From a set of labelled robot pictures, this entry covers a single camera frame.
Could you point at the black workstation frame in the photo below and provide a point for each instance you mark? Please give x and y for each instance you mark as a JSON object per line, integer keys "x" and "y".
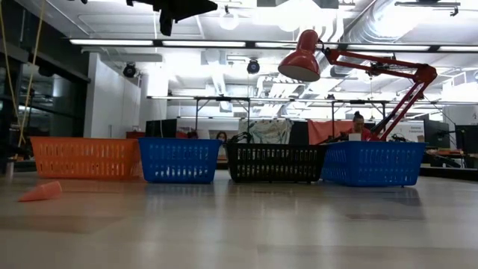
{"x": 196, "y": 116}

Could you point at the white laptop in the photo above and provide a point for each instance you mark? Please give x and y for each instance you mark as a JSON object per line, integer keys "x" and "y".
{"x": 354, "y": 137}

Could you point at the person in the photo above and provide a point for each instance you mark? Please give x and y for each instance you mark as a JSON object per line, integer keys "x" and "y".
{"x": 358, "y": 127}
{"x": 222, "y": 136}

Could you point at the ceiling light strip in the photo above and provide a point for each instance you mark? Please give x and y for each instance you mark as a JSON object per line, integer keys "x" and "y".
{"x": 203, "y": 43}
{"x": 112, "y": 42}

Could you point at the black monitor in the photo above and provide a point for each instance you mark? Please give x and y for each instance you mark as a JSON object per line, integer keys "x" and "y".
{"x": 437, "y": 133}
{"x": 467, "y": 139}
{"x": 160, "y": 129}

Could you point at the orange plastic basket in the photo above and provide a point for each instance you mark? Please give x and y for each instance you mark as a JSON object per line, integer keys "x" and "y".
{"x": 86, "y": 142}

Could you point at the black plastic basket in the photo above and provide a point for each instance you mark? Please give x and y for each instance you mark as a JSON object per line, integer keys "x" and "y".
{"x": 276, "y": 146}

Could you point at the blue plastic basket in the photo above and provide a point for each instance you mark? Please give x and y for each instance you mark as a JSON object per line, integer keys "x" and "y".
{"x": 179, "y": 142}
{"x": 373, "y": 145}

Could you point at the salmon cloth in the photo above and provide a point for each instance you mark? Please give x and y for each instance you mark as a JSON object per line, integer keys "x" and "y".
{"x": 325, "y": 130}

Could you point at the white sign board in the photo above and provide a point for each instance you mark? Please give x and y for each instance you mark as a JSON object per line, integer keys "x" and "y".
{"x": 411, "y": 130}

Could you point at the black round spotlight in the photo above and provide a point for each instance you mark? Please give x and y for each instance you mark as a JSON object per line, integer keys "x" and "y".
{"x": 253, "y": 66}
{"x": 129, "y": 70}

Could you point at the orange cone cap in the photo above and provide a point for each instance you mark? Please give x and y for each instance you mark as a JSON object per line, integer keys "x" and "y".
{"x": 43, "y": 191}

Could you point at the red desk lamp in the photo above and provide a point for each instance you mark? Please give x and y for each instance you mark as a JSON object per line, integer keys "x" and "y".
{"x": 300, "y": 61}

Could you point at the white green cloth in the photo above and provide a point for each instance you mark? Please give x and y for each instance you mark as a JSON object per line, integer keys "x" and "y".
{"x": 267, "y": 130}

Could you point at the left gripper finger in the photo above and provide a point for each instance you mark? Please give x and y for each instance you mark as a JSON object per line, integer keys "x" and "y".
{"x": 199, "y": 5}

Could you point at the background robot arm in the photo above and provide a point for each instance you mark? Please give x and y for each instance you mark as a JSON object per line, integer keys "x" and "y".
{"x": 241, "y": 139}

